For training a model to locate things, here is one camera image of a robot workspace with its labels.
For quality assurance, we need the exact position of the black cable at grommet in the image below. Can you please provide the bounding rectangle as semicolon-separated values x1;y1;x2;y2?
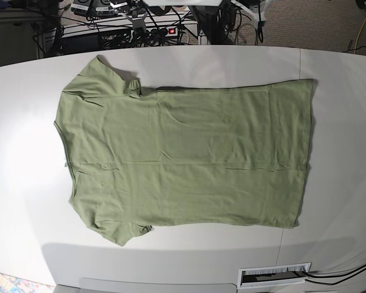
303;259;366;286

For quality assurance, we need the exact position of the white power strip red switch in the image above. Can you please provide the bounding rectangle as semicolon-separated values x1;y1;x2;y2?
133;27;179;38

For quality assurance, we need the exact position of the green T-shirt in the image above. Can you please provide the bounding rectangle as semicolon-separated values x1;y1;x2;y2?
54;57;314;246

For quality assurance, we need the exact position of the white table leg post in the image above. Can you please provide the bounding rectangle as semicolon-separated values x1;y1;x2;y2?
197;23;208;45

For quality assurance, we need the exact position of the table cable grommet with brush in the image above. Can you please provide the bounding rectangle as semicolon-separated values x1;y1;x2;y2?
237;262;312;289

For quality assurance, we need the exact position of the yellow cable on floor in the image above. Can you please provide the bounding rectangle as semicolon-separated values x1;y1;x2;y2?
355;10;366;51

